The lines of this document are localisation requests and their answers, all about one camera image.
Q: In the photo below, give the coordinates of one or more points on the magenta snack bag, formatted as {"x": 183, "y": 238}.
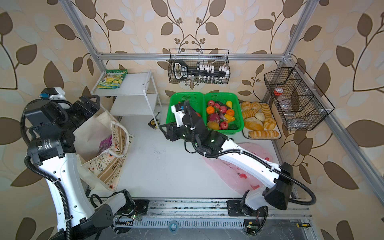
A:
{"x": 105, "y": 144}

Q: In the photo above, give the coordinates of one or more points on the yellow-green snack packet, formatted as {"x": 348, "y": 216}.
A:
{"x": 112, "y": 79}

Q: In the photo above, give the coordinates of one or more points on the green basket with vegetables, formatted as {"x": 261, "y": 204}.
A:
{"x": 195, "y": 99}

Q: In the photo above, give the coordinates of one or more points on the tray of bread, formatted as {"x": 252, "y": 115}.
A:
{"x": 259, "y": 122}

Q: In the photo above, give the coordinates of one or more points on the white two-tier shelf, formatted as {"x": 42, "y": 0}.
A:
{"x": 137, "y": 95}

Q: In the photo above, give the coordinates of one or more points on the black wire basket back wall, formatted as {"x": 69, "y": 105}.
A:
{"x": 199, "y": 66}

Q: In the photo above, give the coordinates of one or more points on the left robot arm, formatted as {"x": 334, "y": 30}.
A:
{"x": 48, "y": 128}

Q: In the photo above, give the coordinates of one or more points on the black wire basket wall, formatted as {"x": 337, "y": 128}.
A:
{"x": 310, "y": 105}
{"x": 199, "y": 66}

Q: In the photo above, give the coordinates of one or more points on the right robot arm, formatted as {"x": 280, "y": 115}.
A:
{"x": 280, "y": 187}

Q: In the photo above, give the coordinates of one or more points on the red-capped bottle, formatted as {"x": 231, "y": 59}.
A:
{"x": 284, "y": 101}

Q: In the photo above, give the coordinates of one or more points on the black wire basket right wall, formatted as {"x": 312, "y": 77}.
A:
{"x": 310, "y": 105}

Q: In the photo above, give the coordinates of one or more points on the cream canvas tote bag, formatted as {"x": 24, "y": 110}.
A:
{"x": 101, "y": 170}

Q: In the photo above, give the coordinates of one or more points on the yellow-handled screwdriver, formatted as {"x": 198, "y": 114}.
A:
{"x": 303, "y": 225}

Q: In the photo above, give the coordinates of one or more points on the pink plastic grocery bag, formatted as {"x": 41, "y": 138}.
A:
{"x": 235, "y": 177}

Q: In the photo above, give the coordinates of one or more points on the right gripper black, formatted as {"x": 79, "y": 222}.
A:
{"x": 172, "y": 130}

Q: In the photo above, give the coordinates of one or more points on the yellow black tape measure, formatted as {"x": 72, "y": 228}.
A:
{"x": 154, "y": 123}

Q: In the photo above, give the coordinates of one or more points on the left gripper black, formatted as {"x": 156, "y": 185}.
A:
{"x": 79, "y": 107}

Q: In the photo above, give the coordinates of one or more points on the green basket with fruit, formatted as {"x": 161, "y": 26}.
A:
{"x": 222, "y": 112}

